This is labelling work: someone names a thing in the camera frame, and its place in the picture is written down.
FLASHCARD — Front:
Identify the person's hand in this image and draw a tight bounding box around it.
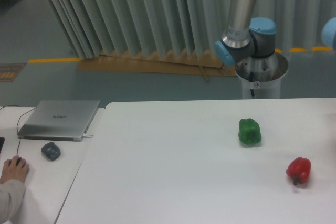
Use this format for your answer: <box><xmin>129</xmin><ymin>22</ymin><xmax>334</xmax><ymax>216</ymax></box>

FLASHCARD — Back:
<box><xmin>1</xmin><ymin>155</ymin><xmax>29</xmax><ymax>184</ymax></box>

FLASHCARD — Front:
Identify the black computer mouse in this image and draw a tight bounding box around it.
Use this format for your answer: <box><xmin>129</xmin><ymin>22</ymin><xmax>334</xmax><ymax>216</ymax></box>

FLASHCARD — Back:
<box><xmin>16</xmin><ymin>157</ymin><xmax>26</xmax><ymax>168</ymax></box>

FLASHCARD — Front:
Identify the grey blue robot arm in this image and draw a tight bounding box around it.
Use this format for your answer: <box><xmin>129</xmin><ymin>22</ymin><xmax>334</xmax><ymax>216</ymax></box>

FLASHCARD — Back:
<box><xmin>215</xmin><ymin>0</ymin><xmax>276</xmax><ymax>66</ymax></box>

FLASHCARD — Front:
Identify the grey sleeved forearm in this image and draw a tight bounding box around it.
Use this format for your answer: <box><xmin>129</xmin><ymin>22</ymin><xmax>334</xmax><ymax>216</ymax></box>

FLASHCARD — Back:
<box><xmin>1</xmin><ymin>179</ymin><xmax>26</xmax><ymax>223</ymax></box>

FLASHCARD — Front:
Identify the black keyboard edge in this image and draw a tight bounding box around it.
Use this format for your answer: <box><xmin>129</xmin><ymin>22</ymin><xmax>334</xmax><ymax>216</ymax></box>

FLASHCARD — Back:
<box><xmin>0</xmin><ymin>137</ymin><xmax>5</xmax><ymax>153</ymax></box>

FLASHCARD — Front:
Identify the dark grey round device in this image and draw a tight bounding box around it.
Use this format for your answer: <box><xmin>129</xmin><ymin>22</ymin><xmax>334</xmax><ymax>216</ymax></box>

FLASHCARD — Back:
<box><xmin>41</xmin><ymin>142</ymin><xmax>61</xmax><ymax>161</ymax></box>

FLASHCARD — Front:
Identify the silver closed laptop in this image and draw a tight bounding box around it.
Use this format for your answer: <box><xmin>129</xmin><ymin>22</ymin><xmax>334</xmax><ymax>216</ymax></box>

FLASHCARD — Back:
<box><xmin>17</xmin><ymin>100</ymin><xmax>100</xmax><ymax>141</ymax></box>

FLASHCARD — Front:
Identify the pale green curtain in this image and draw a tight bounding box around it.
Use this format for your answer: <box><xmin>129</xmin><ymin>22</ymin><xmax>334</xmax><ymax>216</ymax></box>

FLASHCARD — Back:
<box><xmin>48</xmin><ymin>0</ymin><xmax>335</xmax><ymax>59</ymax></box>

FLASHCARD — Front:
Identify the brown cardboard sheet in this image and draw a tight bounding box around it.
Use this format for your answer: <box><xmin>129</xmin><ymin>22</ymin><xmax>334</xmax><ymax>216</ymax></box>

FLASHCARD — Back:
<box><xmin>77</xmin><ymin>49</ymin><xmax>236</xmax><ymax>82</ymax></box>

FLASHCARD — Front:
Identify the green bell pepper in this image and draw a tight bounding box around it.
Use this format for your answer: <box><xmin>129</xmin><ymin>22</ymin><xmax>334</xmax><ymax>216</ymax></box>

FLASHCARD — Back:
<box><xmin>238</xmin><ymin>118</ymin><xmax>262</xmax><ymax>145</ymax></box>

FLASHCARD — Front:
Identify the red bell pepper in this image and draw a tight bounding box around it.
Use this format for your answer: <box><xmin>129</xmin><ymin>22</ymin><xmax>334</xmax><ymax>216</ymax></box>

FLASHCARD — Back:
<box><xmin>286</xmin><ymin>157</ymin><xmax>311</xmax><ymax>186</ymax></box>

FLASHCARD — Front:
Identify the black mouse cable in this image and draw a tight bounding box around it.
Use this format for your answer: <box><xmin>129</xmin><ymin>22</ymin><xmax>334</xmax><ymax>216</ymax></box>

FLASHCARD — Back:
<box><xmin>0</xmin><ymin>105</ymin><xmax>37</xmax><ymax>157</ymax></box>

